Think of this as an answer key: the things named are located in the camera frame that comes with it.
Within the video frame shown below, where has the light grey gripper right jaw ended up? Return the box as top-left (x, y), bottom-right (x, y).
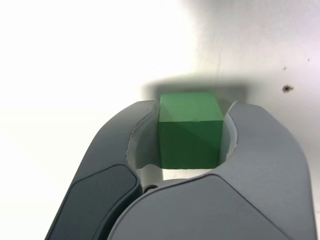
top-left (106, 99), bottom-right (313, 240)

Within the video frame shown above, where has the green cube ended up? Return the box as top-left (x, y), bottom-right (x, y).
top-left (158, 91), bottom-right (224, 170)

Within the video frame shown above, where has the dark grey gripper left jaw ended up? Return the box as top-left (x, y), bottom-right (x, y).
top-left (45, 99), bottom-right (164, 240)

